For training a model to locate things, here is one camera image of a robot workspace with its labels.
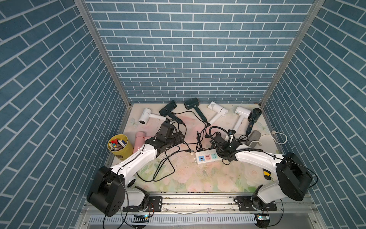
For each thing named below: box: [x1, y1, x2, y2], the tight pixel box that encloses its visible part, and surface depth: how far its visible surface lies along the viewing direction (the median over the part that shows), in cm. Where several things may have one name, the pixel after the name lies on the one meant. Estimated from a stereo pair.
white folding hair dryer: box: [207, 101, 229, 126], surface depth 114 cm
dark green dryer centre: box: [184, 97, 208, 124], surface depth 118 cm
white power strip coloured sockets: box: [193, 148, 223, 164], surface depth 90 cm
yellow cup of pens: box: [107, 134, 134, 160], surface depth 84 cm
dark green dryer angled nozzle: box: [159, 99, 185, 126], surface depth 114 cm
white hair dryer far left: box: [138, 108, 167, 125], surface depth 110 cm
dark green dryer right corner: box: [245, 107, 263, 135], surface depth 106 cm
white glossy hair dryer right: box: [232, 106, 252, 132], surface depth 110 cm
